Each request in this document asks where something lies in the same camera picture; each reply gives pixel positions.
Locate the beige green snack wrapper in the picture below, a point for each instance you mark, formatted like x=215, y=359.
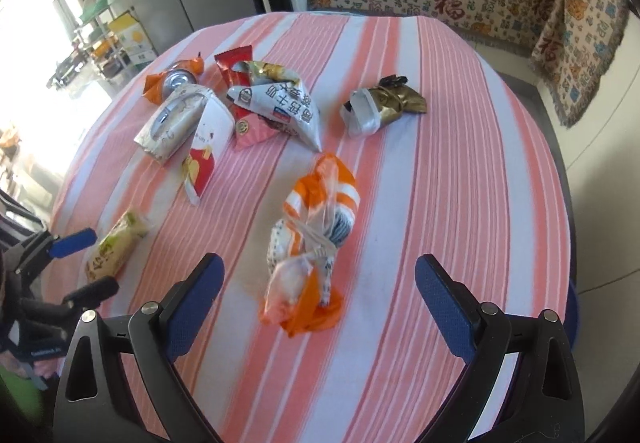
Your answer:
x=112, y=253

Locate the crushed white paper box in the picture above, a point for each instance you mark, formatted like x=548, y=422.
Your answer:
x=192, y=110

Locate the red fries snack bag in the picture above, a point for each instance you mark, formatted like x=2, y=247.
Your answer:
x=198, y=168

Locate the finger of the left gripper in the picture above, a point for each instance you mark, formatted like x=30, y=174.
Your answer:
x=63, y=247
x=91, y=295

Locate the white grey snack wrapper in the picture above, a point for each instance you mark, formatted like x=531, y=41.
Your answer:
x=285, y=103

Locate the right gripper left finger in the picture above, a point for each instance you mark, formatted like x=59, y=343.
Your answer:
x=95, y=402

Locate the green storage rack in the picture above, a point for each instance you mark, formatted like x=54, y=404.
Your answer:
x=92, y=41

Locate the yellow cardboard box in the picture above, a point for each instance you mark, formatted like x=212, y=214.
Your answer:
x=133, y=39

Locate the pink striped tablecloth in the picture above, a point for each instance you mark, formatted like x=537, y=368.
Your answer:
x=319, y=333

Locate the yellow grey chip bag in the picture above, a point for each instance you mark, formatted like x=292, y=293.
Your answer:
x=264, y=72

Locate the orange plastic bag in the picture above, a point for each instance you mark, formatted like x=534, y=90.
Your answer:
x=317, y=218

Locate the crushed white gold carton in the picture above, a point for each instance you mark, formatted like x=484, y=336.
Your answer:
x=368, y=110

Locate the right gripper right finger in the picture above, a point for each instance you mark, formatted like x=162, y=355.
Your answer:
x=519, y=382

